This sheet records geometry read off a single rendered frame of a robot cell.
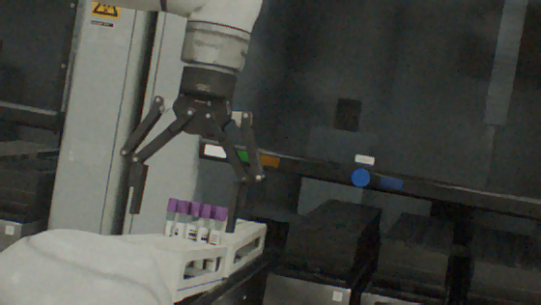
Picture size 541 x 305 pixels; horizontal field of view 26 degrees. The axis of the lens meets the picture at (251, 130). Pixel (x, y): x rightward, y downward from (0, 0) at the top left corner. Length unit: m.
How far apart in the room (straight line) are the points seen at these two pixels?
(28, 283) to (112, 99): 1.17
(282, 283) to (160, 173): 0.29
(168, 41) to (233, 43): 0.43
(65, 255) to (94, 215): 1.16
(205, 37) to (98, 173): 0.53
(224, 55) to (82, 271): 0.75
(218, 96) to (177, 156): 0.43
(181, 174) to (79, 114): 0.21
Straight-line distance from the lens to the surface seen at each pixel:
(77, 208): 2.03
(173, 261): 1.41
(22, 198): 2.05
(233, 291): 1.69
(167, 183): 1.98
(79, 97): 2.02
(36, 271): 0.86
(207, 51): 1.56
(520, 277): 1.92
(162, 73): 1.98
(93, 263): 0.86
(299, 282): 1.86
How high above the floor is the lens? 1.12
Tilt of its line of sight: 3 degrees down
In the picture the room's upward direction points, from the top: 10 degrees clockwise
